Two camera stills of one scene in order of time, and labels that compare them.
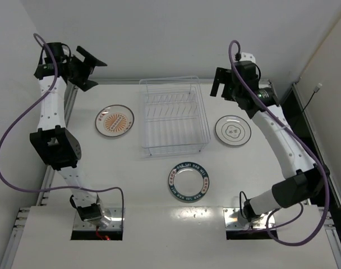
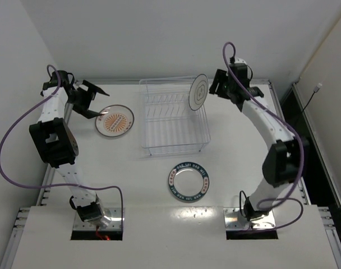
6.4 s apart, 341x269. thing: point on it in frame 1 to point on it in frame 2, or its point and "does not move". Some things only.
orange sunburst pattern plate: x=114 y=120 does not move
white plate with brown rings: x=233 y=130 to x=198 y=92
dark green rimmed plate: x=188 y=182 does not move
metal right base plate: x=234 y=220 does not move
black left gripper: x=79 y=70 to x=81 y=98
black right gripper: x=225 y=84 does not move
